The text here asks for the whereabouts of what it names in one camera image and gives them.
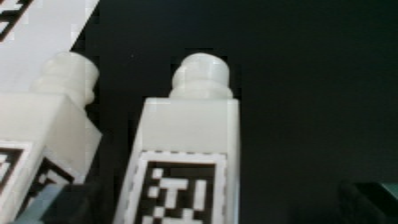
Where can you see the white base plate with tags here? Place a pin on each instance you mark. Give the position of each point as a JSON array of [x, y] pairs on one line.
[[42, 24]]

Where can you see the white table leg with tag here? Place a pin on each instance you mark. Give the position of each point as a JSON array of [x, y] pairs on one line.
[[182, 182]]

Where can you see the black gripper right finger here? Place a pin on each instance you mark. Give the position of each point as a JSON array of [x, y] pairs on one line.
[[369, 202]]

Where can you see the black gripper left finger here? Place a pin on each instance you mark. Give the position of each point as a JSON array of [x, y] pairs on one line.
[[63, 206]]

